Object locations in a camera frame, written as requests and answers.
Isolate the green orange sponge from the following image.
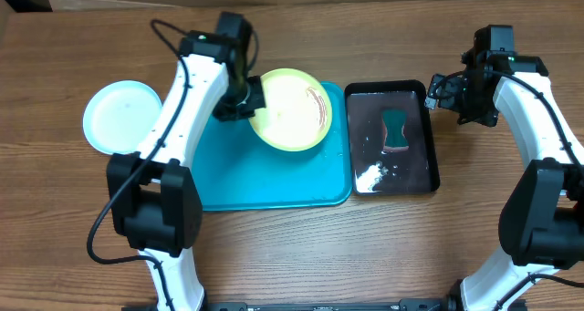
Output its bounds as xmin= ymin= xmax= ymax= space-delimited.
xmin=381 ymin=109 xmax=409 ymax=153

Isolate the black rectangular tray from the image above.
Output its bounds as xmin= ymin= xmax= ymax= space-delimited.
xmin=344 ymin=80 xmax=440 ymax=195

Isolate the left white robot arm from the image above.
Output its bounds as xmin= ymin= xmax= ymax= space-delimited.
xmin=87 ymin=31 xmax=266 ymax=310

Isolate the teal plastic tray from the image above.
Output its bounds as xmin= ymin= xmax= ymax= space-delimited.
xmin=192 ymin=82 xmax=352 ymax=212

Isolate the light blue plate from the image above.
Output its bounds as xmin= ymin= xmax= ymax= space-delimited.
xmin=82 ymin=80 xmax=162 ymax=155

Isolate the yellow plate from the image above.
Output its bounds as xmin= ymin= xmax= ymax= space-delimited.
xmin=249 ymin=68 xmax=333 ymax=152

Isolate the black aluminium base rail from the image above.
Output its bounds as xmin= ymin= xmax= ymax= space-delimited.
xmin=203 ymin=298 xmax=442 ymax=311

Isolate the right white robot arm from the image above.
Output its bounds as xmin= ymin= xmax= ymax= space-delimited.
xmin=431 ymin=54 xmax=583 ymax=310

